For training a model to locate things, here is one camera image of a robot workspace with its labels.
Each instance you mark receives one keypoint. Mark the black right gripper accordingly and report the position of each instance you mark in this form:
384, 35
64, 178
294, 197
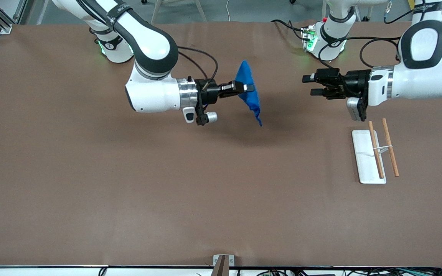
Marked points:
207, 92

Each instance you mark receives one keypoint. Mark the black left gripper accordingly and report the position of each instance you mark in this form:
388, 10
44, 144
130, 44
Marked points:
356, 84

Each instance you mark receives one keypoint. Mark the blue microfiber towel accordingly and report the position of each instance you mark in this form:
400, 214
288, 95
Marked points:
248, 92

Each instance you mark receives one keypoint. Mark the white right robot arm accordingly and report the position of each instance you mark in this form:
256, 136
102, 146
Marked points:
152, 50

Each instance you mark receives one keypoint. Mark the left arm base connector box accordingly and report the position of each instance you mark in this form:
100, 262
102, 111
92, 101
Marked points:
308, 38

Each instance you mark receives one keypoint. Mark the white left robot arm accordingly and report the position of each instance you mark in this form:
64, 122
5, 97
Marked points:
424, 50

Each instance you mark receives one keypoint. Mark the white rack with wooden rods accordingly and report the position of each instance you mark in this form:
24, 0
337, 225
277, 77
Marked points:
366, 157

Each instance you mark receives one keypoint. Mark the white stand legs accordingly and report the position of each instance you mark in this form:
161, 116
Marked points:
200, 9

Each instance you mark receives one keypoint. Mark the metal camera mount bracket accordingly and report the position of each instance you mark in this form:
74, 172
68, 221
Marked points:
223, 264

